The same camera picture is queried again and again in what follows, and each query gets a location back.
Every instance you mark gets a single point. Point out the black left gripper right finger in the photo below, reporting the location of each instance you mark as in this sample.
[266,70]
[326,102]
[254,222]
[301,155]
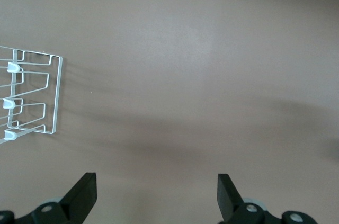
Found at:
[230,202]

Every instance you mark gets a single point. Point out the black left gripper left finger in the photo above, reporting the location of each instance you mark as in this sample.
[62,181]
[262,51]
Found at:
[79,200]

